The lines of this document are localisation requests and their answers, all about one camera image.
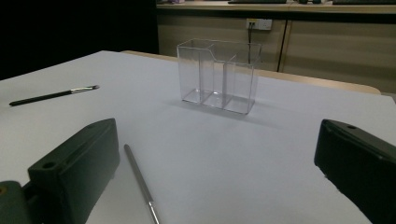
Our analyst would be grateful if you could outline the white wall socket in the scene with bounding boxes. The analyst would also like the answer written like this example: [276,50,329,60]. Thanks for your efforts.
[245,18,274,32]

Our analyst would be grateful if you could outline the silver-handled makeup brush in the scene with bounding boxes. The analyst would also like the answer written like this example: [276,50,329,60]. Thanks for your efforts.
[123,143,162,224]

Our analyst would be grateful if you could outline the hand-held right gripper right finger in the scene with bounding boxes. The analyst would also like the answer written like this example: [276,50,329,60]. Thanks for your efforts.
[313,119,396,224]

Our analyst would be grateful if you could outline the thin black makeup brush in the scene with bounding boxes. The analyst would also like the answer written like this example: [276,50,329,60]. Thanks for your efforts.
[8,84,101,107]

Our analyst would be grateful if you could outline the white table mat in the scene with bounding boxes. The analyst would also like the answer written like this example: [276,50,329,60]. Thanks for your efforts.
[0,49,396,224]

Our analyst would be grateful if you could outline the black wall cable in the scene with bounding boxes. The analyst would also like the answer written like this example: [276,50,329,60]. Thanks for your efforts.
[247,21,254,64]

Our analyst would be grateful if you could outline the wooden vertical desk strip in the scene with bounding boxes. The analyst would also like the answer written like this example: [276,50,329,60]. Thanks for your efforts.
[277,20,292,74]

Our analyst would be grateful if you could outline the black curtain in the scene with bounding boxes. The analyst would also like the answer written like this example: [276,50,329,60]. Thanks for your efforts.
[0,0,160,81]

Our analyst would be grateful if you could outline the clear plastic compartment organizer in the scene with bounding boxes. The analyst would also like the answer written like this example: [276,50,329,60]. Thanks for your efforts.
[176,37,262,116]

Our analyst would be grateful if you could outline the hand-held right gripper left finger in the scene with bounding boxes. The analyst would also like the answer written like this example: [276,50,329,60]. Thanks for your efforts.
[27,118,120,224]

